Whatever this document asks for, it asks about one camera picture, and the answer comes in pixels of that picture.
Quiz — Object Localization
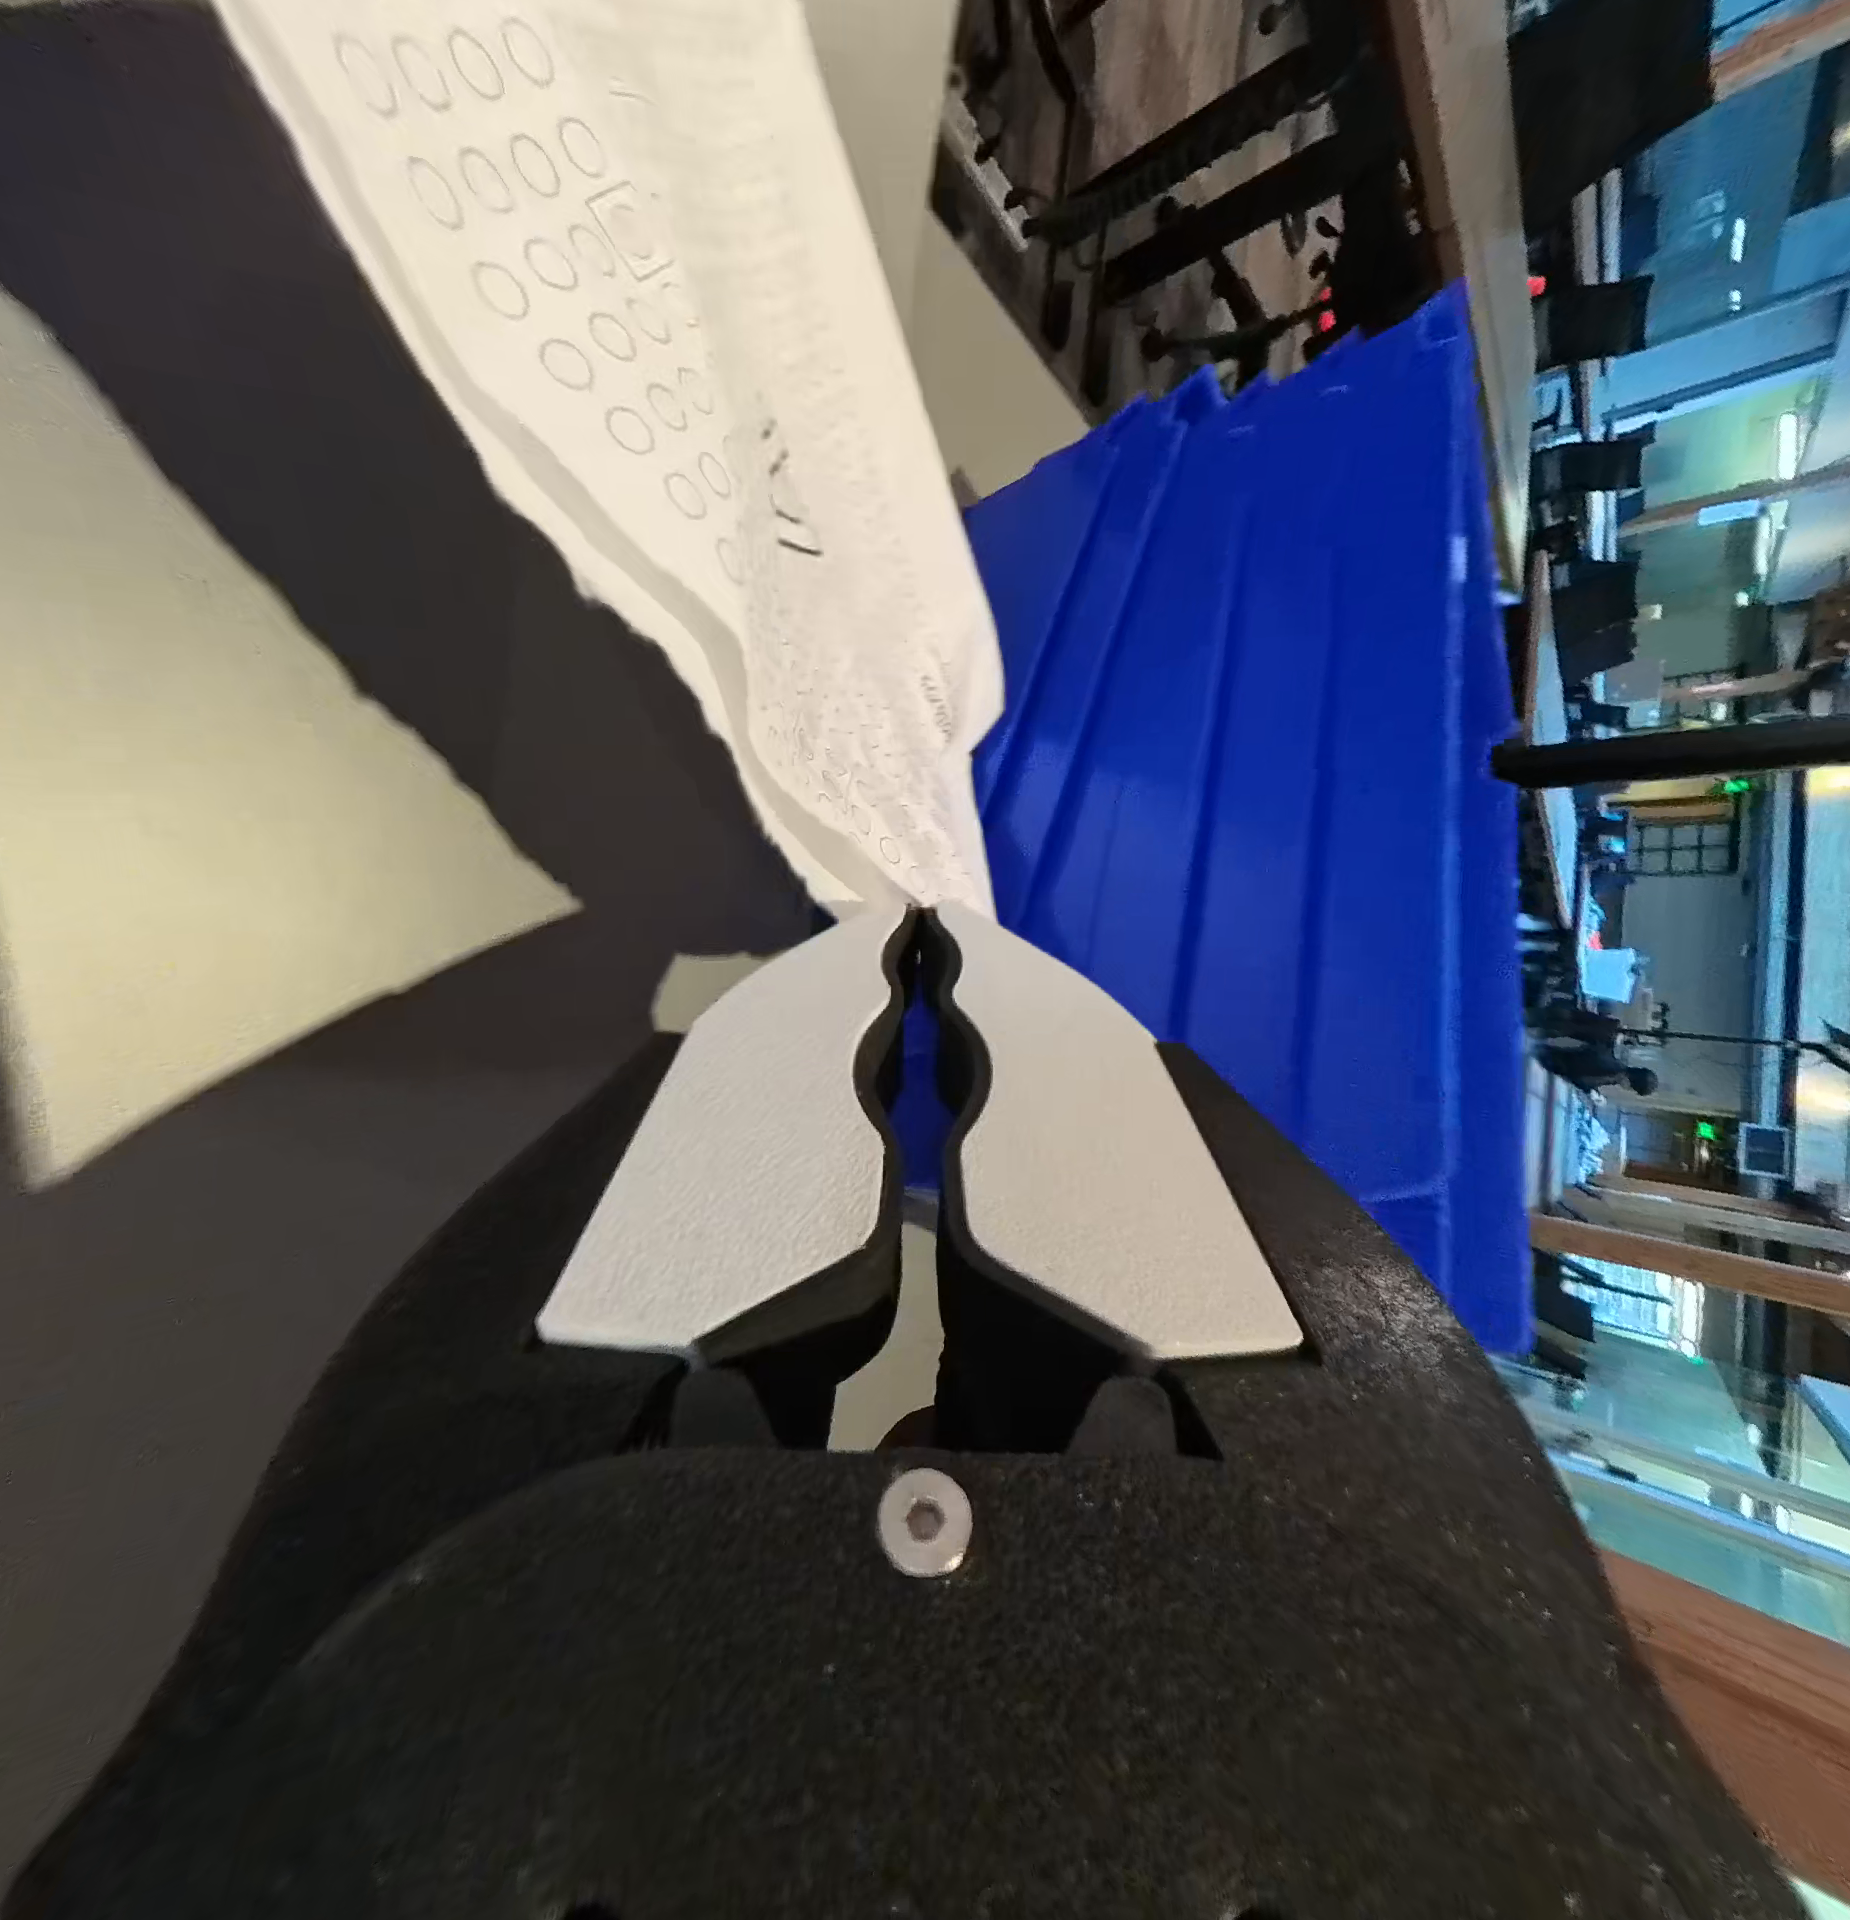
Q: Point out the black pole with disc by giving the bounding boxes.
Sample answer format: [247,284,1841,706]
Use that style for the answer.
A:
[1493,717,1850,792]

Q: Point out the nested blue plastic bins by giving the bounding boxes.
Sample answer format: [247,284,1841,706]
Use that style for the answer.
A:
[898,277,1535,1352]

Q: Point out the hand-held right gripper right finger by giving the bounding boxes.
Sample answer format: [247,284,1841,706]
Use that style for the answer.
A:
[919,904,1305,1370]

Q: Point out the white paper sheet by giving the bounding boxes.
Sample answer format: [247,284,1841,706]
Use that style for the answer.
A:
[210,0,1009,922]

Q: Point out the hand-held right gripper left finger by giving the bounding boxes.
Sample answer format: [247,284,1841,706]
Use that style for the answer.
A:
[537,907,919,1367]

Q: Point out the grey desk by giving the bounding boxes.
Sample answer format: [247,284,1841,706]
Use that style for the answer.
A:
[0,0,1108,1652]

